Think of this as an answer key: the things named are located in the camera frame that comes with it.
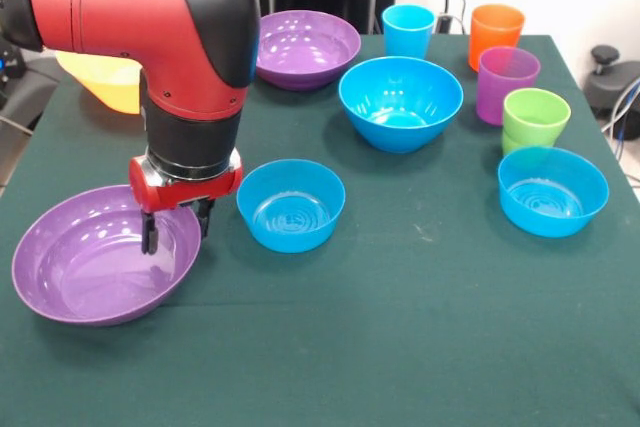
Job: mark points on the orange cup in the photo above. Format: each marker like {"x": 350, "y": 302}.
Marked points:
{"x": 495, "y": 32}

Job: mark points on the large deep blue bowl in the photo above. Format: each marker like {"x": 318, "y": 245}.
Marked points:
{"x": 400, "y": 97}

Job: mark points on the black power strip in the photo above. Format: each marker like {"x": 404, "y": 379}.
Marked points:
{"x": 444, "y": 24}

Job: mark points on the yellow bowl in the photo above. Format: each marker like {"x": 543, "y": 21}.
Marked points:
{"x": 115, "y": 84}

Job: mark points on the purple cup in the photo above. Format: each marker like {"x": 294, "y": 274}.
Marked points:
{"x": 500, "y": 92}

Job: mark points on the small blue bowl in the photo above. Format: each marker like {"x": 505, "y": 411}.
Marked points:
{"x": 550, "y": 197}
{"x": 292, "y": 227}

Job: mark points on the purple bowl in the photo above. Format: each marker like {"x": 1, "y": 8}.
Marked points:
{"x": 90, "y": 277}
{"x": 310, "y": 47}

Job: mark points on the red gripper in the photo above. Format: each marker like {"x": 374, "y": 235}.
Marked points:
{"x": 185, "y": 192}

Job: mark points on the black electronic device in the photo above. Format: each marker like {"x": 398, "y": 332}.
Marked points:
{"x": 12, "y": 67}

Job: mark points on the black knobbed equipment base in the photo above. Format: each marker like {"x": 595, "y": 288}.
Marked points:
{"x": 610, "y": 87}

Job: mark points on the blue cup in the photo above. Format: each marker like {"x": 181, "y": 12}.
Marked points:
{"x": 407, "y": 34}

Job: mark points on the dark green tablecloth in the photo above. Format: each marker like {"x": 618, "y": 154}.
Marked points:
{"x": 320, "y": 322}

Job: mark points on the green cup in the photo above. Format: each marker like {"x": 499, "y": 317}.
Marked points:
{"x": 511, "y": 146}
{"x": 536, "y": 119}

